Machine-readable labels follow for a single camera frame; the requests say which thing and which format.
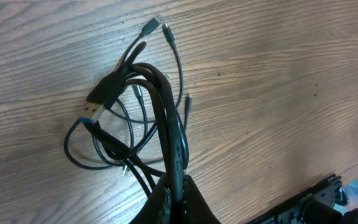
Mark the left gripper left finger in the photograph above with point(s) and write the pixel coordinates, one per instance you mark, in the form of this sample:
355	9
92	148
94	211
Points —
157	209

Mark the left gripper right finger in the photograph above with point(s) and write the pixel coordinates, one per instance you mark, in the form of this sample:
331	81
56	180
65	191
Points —
195	208

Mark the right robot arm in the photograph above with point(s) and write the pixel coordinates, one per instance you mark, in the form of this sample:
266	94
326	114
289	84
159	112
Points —
316	212

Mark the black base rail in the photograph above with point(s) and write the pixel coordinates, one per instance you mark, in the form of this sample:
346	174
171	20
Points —
329	191

